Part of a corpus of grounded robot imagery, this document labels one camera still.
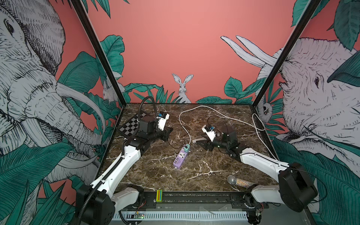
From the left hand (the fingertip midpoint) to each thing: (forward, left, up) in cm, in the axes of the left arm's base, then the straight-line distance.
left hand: (173, 127), depth 78 cm
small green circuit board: (-39, +18, -23) cm, 49 cm away
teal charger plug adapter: (-5, -8, -15) cm, 18 cm away
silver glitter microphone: (-25, -33, -19) cm, 45 cm away
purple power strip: (-10, -3, -21) cm, 23 cm away
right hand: (-3, -15, -6) cm, 16 cm away
